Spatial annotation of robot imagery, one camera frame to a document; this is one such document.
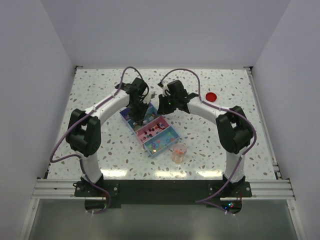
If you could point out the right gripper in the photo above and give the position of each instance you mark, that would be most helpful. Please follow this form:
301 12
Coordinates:
162 109

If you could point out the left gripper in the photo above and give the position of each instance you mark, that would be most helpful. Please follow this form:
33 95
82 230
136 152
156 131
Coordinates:
138 118

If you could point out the four-compartment candy tray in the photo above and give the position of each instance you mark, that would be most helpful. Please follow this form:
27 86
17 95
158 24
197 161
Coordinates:
134 127

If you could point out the red jar lid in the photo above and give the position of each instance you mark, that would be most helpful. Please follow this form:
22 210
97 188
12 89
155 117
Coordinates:
211 97

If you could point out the clear plastic jar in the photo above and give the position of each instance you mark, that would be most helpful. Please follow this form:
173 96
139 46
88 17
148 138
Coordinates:
179 151

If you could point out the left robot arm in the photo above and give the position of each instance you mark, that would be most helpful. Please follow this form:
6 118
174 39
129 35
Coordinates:
84 128

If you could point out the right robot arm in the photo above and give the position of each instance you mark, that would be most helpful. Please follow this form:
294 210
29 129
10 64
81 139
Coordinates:
235 132

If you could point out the star candies pile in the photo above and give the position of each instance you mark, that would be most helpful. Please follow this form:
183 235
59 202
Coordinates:
155 146

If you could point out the lollipops pile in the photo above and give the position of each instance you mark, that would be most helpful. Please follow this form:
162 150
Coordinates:
149 131

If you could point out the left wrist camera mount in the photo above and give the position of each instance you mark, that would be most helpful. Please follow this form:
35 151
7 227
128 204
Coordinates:
151 96

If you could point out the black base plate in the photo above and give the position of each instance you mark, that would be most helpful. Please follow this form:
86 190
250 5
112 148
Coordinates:
115 193

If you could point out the aluminium frame rail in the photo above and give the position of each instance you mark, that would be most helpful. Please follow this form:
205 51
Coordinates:
133 176

